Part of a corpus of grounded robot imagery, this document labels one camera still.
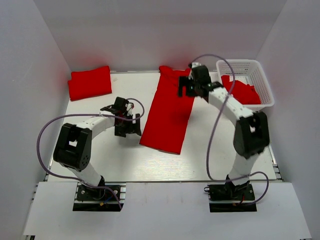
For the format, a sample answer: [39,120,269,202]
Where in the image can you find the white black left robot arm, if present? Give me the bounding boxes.
[53,97,142,200]

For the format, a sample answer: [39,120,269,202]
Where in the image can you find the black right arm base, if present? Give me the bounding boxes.
[203,181,257,213]

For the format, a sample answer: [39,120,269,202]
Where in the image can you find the red t-shirt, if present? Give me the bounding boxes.
[67,66,112,101]
[139,65,194,155]

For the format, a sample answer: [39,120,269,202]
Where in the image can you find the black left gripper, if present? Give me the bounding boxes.
[115,113,142,138]

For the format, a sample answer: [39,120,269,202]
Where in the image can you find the white plastic basket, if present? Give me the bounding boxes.
[216,59,275,111]

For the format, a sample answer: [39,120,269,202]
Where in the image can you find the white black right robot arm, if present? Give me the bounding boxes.
[177,62,270,200]

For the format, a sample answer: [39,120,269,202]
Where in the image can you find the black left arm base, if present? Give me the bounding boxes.
[72,183,126,212]

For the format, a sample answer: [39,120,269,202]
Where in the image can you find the folded red t-shirt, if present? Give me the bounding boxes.
[67,66,112,101]

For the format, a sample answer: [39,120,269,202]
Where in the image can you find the red t-shirts in basket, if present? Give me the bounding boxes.
[221,75,261,105]

